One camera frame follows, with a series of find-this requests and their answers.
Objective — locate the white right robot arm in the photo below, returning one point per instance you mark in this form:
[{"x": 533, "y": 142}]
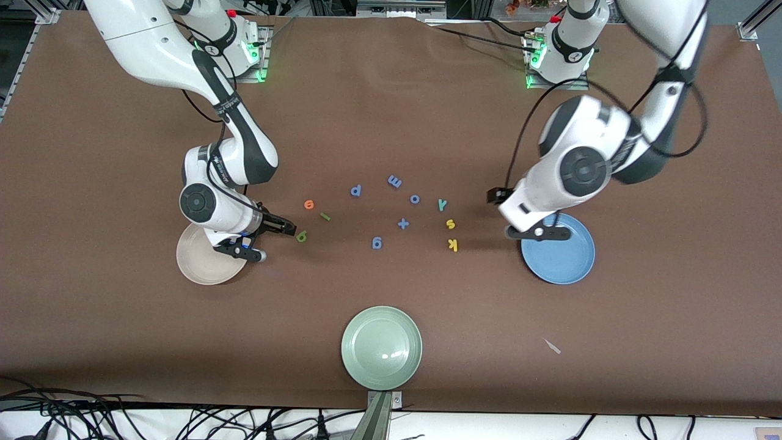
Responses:
[{"x": 146, "y": 36}]

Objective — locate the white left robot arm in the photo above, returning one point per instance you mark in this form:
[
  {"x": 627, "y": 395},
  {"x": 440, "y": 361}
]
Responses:
[{"x": 580, "y": 128}]

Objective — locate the beige plate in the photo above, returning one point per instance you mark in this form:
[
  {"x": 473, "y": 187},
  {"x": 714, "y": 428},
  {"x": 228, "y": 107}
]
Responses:
[{"x": 195, "y": 260}]

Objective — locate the blue plate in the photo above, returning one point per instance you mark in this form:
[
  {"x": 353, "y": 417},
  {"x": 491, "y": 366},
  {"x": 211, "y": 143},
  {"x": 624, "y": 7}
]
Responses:
[{"x": 562, "y": 260}]

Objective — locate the blue letter m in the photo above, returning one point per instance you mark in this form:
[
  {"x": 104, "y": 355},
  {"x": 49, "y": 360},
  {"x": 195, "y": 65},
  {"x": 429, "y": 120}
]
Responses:
[{"x": 394, "y": 181}]

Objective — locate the brown table mat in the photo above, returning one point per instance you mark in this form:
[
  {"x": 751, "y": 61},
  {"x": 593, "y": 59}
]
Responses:
[{"x": 391, "y": 122}]

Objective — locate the small grey paper scrap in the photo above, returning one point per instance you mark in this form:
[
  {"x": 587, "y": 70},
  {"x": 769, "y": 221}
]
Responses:
[{"x": 552, "y": 346}]

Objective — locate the pale green plate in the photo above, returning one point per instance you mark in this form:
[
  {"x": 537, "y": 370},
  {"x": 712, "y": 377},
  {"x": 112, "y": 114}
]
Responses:
[{"x": 381, "y": 348}]

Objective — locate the grey device box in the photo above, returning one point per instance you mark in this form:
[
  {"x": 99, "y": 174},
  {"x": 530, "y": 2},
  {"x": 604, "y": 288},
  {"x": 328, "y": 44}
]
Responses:
[{"x": 400, "y": 8}]

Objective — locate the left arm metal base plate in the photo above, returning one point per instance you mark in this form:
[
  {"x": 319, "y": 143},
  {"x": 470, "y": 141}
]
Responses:
[{"x": 556, "y": 87}]

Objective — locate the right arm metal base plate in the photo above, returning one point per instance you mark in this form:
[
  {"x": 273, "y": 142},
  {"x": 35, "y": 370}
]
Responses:
[{"x": 261, "y": 64}]

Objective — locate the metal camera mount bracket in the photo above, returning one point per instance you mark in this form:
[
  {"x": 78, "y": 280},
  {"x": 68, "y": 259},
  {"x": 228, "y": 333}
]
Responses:
[{"x": 379, "y": 421}]

